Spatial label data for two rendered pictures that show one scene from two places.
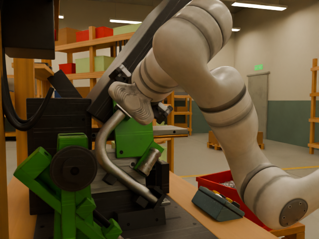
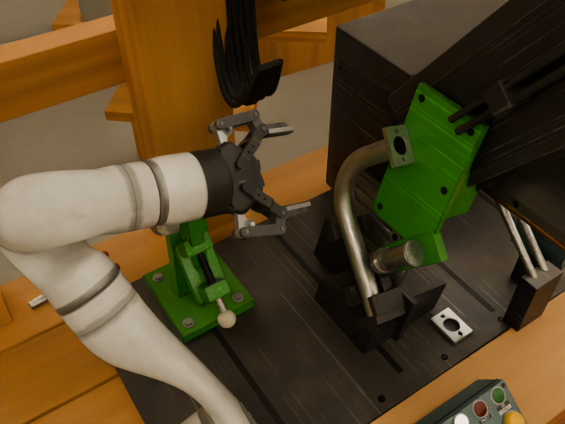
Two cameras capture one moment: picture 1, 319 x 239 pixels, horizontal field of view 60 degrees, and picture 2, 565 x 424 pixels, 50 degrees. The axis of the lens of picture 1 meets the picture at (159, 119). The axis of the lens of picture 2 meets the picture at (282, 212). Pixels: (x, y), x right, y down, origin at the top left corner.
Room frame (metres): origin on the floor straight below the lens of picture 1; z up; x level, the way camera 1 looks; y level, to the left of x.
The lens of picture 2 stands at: (0.48, -0.49, 1.71)
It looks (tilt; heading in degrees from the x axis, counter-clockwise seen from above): 44 degrees down; 77
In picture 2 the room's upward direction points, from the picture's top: straight up
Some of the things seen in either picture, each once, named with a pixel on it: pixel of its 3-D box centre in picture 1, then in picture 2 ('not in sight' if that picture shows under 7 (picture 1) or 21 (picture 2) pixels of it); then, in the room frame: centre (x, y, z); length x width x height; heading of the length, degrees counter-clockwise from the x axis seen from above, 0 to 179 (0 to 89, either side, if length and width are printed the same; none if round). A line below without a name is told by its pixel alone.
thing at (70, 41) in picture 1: (100, 103); not in sight; (4.25, 0.90, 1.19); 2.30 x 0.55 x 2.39; 56
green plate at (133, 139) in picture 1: (130, 120); (440, 163); (0.84, 0.09, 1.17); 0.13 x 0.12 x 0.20; 20
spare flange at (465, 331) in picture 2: (160, 202); (451, 325); (0.87, 0.00, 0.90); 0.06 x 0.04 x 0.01; 110
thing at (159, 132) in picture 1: (130, 133); (525, 168); (1.00, 0.11, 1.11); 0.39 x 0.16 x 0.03; 110
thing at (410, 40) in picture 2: (60, 147); (425, 110); (0.95, 0.34, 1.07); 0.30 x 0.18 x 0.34; 20
